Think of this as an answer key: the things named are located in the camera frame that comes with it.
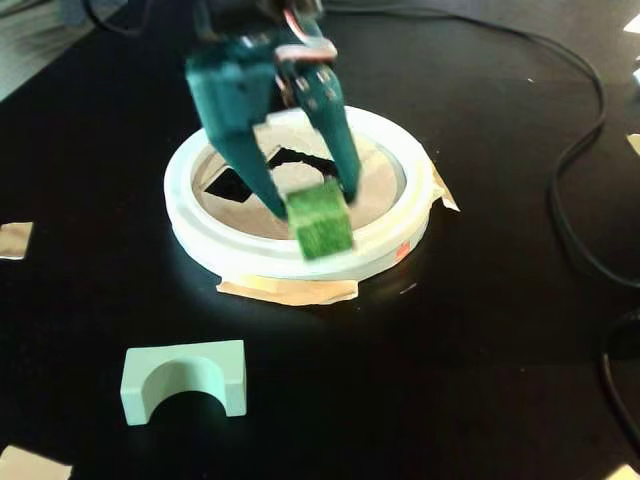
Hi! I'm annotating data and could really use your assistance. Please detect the black cable loop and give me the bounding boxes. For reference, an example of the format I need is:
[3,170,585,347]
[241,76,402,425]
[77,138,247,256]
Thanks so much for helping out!
[597,308,640,454]

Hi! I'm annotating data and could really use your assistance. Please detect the red and white servo wires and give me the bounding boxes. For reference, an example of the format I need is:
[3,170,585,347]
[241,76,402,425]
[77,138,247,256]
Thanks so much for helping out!
[272,4,337,64]

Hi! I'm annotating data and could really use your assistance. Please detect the white round sorter ring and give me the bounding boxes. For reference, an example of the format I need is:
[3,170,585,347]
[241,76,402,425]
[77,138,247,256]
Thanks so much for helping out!
[163,103,434,280]

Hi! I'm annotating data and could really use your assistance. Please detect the long black cable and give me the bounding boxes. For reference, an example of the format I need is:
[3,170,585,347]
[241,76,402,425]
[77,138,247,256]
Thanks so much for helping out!
[319,2,640,289]

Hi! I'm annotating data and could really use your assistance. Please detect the green square wooden block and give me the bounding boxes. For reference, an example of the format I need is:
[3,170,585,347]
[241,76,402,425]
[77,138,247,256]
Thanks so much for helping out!
[286,178,355,261]

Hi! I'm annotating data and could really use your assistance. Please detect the pale green arch block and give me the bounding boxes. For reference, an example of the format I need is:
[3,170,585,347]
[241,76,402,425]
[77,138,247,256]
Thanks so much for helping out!
[121,339,249,426]

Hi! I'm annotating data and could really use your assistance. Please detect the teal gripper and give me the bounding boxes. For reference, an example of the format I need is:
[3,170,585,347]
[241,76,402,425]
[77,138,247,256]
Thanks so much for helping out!
[184,27,362,221]

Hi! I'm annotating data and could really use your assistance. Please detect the thin black cable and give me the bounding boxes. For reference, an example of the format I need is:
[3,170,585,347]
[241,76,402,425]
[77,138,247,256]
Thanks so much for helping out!
[81,0,154,37]

